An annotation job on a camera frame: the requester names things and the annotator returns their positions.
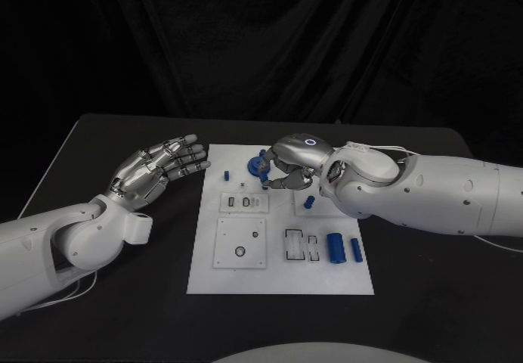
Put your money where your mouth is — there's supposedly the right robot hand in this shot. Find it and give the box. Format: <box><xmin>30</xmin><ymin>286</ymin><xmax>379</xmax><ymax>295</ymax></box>
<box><xmin>261</xmin><ymin>132</ymin><xmax>336</xmax><ymax>191</ymax></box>

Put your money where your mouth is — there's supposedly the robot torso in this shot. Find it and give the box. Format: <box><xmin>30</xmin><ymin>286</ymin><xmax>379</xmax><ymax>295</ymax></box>
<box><xmin>212</xmin><ymin>342</ymin><xmax>435</xmax><ymax>363</ymax></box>

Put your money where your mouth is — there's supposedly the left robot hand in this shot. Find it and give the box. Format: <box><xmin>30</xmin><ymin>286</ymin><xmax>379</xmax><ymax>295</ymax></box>
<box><xmin>102</xmin><ymin>134</ymin><xmax>212</xmax><ymax>212</ymax></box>

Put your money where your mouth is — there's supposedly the thick blue long cylinder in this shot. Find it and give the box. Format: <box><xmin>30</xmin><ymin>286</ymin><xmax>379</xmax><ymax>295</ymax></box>
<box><xmin>326</xmin><ymin>232</ymin><xmax>349</xmax><ymax>264</ymax></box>

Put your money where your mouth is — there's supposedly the white cable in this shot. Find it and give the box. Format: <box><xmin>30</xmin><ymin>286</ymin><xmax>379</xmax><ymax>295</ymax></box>
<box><xmin>369</xmin><ymin>145</ymin><xmax>422</xmax><ymax>160</ymax></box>
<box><xmin>16</xmin><ymin>270</ymin><xmax>100</xmax><ymax>316</ymax></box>
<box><xmin>471</xmin><ymin>234</ymin><xmax>523</xmax><ymax>253</ymax></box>

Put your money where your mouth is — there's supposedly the white task board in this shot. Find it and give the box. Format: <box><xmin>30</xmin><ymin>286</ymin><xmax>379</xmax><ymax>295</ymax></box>
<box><xmin>186</xmin><ymin>144</ymin><xmax>376</xmax><ymax>296</ymax></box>

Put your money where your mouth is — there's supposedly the blue gear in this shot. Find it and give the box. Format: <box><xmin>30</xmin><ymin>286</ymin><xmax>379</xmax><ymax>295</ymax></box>
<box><xmin>247</xmin><ymin>149</ymin><xmax>271</xmax><ymax>182</ymax></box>

